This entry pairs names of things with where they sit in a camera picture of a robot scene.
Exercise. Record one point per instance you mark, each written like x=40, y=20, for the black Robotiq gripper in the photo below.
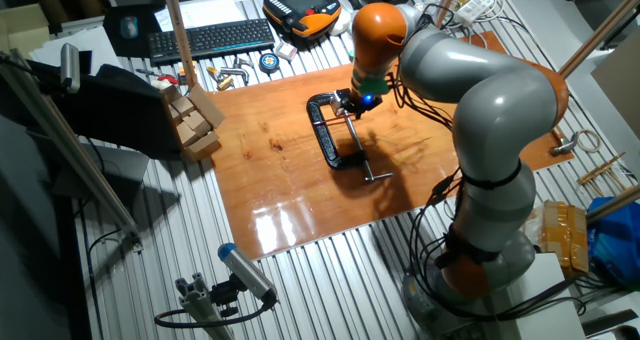
x=367, y=104

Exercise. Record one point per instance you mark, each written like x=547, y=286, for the red pencil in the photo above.
x=327, y=123

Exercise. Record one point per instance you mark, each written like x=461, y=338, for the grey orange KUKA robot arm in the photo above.
x=480, y=105

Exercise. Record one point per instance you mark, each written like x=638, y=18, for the black C-clamp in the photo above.
x=325, y=140

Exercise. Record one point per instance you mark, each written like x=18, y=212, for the small pink white pack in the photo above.
x=286, y=51

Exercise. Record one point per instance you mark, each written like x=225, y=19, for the wooden board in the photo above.
x=280, y=180

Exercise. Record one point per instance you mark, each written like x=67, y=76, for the orange black teach pendant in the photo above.
x=300, y=5

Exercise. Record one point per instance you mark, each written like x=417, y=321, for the chrome pipe fitting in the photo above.
x=235, y=71

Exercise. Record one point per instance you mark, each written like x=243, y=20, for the brass fitting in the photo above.
x=225, y=82

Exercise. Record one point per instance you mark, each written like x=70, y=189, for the wooden pole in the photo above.
x=178, y=30
x=615, y=203
x=447, y=5
x=600, y=33

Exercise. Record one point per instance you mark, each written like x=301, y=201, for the white power strip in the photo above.
x=472, y=7

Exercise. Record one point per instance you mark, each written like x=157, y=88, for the black keyboard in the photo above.
x=210, y=40

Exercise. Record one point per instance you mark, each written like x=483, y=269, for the open cardboard box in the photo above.
x=195, y=125

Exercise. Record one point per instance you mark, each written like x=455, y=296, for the white paper sheets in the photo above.
x=200, y=12

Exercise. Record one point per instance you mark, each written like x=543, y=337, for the grey computer mouse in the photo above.
x=128, y=27

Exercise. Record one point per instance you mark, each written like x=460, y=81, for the black panel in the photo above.
x=115, y=115

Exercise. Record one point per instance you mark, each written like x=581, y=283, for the taped cardboard package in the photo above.
x=557, y=235

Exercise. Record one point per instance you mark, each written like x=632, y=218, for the black mouse pad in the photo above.
x=112, y=40

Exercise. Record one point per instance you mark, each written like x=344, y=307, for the wooden sticks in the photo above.
x=600, y=169

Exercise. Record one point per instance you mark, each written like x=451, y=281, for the grey cardboard sheet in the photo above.
x=622, y=85

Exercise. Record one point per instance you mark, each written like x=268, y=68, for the white paper stack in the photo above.
x=75, y=45

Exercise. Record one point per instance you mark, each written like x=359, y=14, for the blue bag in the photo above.
x=615, y=240

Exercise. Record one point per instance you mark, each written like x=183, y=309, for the plain closed cardboard box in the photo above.
x=22, y=27

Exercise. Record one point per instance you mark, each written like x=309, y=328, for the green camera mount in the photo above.
x=372, y=86

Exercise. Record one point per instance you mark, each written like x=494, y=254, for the silver camera blue cap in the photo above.
x=245, y=272

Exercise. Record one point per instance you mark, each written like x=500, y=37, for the aluminium profile post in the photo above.
x=200, y=305

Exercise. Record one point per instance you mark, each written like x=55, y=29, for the white pedestal box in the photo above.
x=540, y=300

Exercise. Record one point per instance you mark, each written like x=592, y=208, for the aluminium frame bar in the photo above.
x=75, y=152

